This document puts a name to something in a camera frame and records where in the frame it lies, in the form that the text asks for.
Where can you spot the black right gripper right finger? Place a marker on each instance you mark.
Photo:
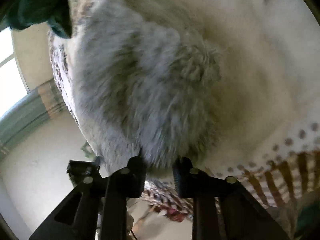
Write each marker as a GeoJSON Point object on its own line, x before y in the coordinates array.
{"type": "Point", "coordinates": [223, 208]}

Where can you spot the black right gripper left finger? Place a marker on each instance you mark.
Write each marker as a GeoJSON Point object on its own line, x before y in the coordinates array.
{"type": "Point", "coordinates": [98, 206]}

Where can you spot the grey fluffy fleece pants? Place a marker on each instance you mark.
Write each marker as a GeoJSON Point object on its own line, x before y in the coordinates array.
{"type": "Point", "coordinates": [143, 83]}

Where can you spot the teal striped left curtain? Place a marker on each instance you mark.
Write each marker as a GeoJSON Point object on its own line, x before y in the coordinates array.
{"type": "Point", "coordinates": [40, 105]}

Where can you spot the white framed window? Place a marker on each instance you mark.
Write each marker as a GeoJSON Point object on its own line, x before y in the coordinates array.
{"type": "Point", "coordinates": [12, 87]}

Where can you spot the dark green velvet blanket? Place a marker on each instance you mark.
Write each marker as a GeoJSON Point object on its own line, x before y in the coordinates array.
{"type": "Point", "coordinates": [21, 14]}

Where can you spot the floral fleece bed blanket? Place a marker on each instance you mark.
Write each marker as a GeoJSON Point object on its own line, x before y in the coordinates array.
{"type": "Point", "coordinates": [266, 101]}

